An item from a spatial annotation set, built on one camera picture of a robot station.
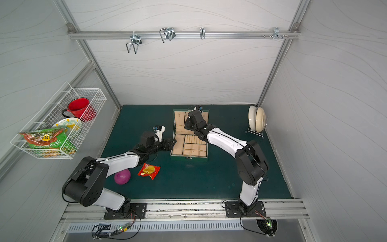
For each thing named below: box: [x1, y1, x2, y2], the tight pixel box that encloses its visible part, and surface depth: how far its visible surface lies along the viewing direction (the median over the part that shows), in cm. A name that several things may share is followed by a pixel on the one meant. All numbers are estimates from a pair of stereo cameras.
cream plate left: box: [248, 104, 257, 132], surface depth 95 cm
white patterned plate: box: [52, 117, 81, 134], surface depth 67 cm
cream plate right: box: [255, 106, 267, 134], surface depth 95 cm
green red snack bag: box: [18, 127, 68, 149], surface depth 56 cm
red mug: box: [61, 97, 97, 123], surface depth 68 cm
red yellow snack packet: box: [137, 162, 161, 180], surface depth 86 cm
